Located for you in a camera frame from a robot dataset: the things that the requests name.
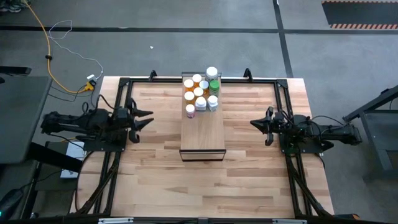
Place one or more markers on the black aluminium rig frame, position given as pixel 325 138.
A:
pixel 124 82

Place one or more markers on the black flat bar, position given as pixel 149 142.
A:
pixel 15 70

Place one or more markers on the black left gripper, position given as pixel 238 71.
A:
pixel 133 124

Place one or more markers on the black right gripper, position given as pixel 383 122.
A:
pixel 274 129

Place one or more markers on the silver metal bracket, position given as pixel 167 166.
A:
pixel 115 220
pixel 289 221

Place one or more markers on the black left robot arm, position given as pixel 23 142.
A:
pixel 77 123

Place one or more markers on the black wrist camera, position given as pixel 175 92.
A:
pixel 278 117
pixel 121 113

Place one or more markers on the white power supply box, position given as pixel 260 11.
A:
pixel 74 149

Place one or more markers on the black frame bracket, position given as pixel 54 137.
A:
pixel 247 74
pixel 152 74

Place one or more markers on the grey side table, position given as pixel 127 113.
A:
pixel 21 118

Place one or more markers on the black mat hazard stripe edge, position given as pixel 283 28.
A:
pixel 360 12

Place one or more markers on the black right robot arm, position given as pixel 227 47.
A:
pixel 335 133

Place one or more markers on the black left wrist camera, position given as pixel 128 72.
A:
pixel 121 113

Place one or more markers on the large clear white-cap jar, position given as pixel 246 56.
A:
pixel 211 72

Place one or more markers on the black slanted beam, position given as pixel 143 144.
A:
pixel 53 157

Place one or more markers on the person's shoe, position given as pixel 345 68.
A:
pixel 26 2
pixel 9 7

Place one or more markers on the wooden shelf black frame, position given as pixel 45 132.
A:
pixel 202 133

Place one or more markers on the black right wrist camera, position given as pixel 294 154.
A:
pixel 278 117

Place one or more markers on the green cap medicine bottle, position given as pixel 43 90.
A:
pixel 214 84

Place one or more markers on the black metal side stand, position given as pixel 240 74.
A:
pixel 387 95

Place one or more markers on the black computer mouse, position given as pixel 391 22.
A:
pixel 9 202

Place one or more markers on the white plug adapter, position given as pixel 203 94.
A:
pixel 90 76

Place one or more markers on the pink white-cap medicine bottle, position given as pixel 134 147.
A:
pixel 190 109

